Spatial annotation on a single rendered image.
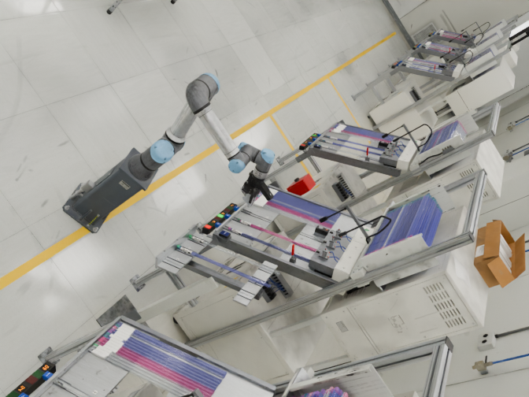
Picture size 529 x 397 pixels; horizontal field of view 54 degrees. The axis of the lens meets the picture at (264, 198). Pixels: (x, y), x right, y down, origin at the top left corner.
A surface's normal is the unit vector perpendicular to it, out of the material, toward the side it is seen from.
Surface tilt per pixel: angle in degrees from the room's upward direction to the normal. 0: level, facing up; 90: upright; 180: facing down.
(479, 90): 90
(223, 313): 90
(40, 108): 0
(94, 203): 90
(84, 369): 44
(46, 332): 0
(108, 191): 90
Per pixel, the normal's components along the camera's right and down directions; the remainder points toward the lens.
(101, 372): 0.12, -0.87
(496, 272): 0.17, 0.07
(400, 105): -0.42, 0.40
